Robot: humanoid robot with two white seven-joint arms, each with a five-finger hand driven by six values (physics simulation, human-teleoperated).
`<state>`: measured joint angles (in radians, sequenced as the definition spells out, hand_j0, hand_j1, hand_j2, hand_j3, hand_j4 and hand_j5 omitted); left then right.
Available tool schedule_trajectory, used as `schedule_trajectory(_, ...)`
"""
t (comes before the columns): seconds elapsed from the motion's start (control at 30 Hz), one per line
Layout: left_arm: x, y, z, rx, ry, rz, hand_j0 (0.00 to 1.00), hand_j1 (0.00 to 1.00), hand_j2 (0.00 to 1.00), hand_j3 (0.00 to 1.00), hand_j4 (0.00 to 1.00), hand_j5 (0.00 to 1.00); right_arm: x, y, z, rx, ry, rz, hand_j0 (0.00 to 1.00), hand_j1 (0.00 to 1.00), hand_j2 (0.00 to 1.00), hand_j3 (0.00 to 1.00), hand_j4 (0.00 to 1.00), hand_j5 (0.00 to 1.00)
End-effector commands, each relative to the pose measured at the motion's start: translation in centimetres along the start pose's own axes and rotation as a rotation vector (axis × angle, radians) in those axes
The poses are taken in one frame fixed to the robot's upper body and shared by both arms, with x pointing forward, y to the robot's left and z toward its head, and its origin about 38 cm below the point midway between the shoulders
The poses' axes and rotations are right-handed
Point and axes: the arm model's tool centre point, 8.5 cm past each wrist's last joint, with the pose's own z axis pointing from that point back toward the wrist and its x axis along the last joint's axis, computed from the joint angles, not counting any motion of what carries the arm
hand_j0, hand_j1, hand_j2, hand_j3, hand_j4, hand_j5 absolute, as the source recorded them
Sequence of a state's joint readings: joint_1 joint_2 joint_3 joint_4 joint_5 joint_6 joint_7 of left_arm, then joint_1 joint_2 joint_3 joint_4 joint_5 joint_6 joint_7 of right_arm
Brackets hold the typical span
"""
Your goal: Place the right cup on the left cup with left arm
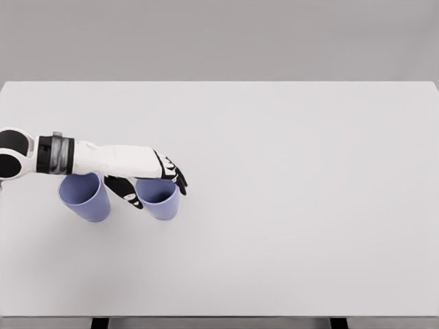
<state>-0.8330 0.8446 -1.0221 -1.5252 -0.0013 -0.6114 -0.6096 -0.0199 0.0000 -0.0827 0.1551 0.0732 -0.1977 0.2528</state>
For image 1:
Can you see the blue plastic cup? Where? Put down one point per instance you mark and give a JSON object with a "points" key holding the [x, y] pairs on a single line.
{"points": [[161, 204], [87, 202]]}

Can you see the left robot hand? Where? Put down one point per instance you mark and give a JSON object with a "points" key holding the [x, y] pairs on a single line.
{"points": [[137, 161]]}

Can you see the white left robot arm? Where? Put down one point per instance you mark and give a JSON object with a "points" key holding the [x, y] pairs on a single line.
{"points": [[51, 156]]}

